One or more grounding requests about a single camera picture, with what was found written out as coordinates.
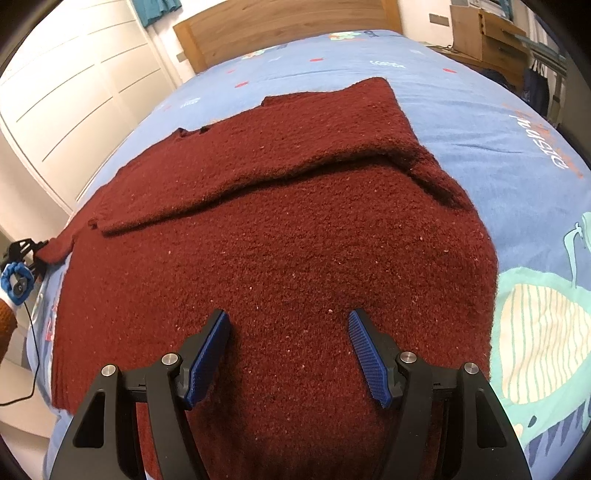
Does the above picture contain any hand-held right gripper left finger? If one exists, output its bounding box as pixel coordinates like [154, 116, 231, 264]
[48, 309, 232, 480]

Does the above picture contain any dark red knitted sweater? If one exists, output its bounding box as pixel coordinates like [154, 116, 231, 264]
[36, 77, 499, 480]

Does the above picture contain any blue printed bed sheet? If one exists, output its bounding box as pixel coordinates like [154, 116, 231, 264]
[28, 28, 591, 480]

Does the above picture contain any wooden drawer cabinet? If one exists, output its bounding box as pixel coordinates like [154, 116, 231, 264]
[450, 4, 531, 71]

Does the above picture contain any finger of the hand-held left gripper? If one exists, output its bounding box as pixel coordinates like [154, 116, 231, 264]
[28, 240, 51, 280]

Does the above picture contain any wooden bed headboard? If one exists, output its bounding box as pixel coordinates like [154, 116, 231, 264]
[173, 0, 403, 75]

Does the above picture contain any white wardrobe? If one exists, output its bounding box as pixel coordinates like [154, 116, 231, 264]
[0, 0, 182, 214]

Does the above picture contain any black cable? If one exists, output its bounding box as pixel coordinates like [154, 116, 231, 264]
[0, 277, 42, 408]

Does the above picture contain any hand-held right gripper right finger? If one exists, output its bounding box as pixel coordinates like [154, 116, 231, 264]
[348, 308, 532, 480]

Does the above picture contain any dark blue bag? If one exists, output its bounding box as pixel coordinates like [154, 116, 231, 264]
[523, 60, 553, 117]

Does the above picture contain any teal curtain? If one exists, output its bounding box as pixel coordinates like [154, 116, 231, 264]
[130, 0, 184, 28]

